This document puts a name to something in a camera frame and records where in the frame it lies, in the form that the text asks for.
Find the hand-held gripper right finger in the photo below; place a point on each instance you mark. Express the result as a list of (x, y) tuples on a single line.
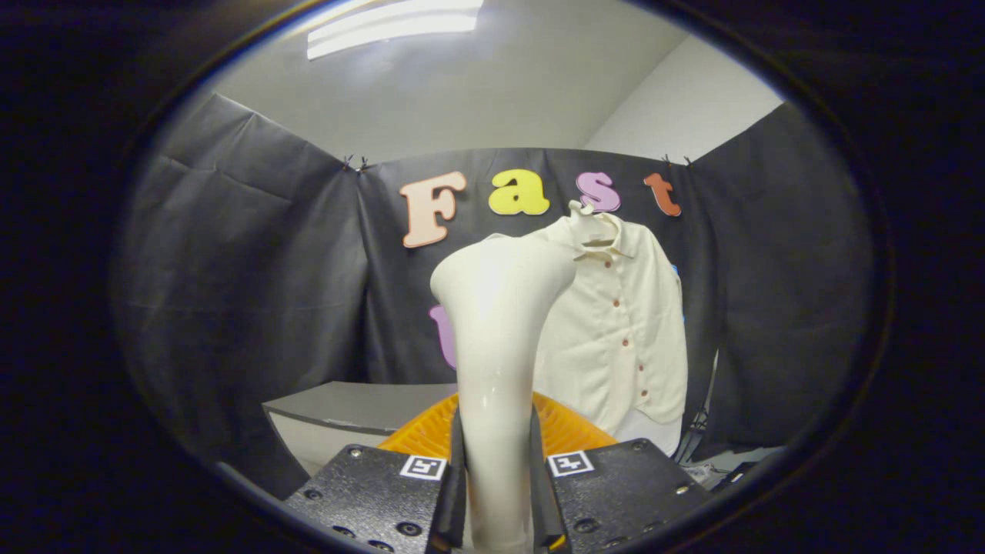
[(623, 492)]

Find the black backdrop cloth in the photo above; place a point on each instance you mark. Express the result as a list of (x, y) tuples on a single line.
[(254, 269)]

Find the white clothes hanger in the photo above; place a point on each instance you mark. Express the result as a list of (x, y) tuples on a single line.
[(589, 219)]

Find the white garment steamer head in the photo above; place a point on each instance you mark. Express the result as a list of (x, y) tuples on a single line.
[(496, 346)]

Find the thin black stand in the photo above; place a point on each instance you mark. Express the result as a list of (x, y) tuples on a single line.
[(700, 419)]

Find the grey drawer cabinet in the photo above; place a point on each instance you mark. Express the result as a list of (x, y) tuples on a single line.
[(362, 404)]

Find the white upright ironing board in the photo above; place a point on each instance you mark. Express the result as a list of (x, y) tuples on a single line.
[(654, 435)]

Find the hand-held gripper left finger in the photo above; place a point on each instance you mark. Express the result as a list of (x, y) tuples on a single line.
[(362, 496)]

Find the cream button-up shirt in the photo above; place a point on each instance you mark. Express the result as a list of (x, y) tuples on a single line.
[(616, 346)]

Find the ceiling light panel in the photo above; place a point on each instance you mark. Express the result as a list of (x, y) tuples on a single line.
[(392, 27)]

